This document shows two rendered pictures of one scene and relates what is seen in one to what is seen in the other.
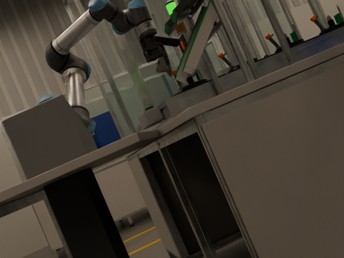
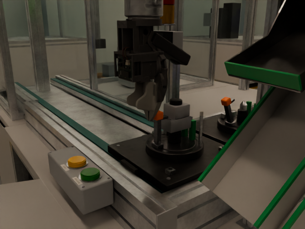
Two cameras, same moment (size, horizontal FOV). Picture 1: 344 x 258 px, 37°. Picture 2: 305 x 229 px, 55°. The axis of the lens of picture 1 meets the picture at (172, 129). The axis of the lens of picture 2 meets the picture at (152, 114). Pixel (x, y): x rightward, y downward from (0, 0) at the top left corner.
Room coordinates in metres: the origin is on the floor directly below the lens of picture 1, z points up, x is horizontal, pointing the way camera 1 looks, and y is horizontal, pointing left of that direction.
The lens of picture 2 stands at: (1.70, 0.15, 1.27)
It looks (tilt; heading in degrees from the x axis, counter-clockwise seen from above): 18 degrees down; 336
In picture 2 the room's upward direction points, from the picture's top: straight up
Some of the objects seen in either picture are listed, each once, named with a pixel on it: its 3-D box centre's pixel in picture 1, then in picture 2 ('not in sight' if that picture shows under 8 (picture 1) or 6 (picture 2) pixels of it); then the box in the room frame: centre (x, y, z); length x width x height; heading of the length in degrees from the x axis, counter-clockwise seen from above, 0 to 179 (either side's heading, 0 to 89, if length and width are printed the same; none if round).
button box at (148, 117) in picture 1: (150, 117); (78, 175); (2.32, 0.07, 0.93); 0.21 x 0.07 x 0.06; 13
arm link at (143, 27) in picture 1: (147, 28); (144, 7); (2.26, -0.07, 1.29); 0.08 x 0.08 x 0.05
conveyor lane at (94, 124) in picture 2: not in sight; (121, 133); (2.58, -0.12, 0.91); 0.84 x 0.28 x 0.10; 13
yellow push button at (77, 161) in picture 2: not in sight; (77, 163); (2.32, 0.07, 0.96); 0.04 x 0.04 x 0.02
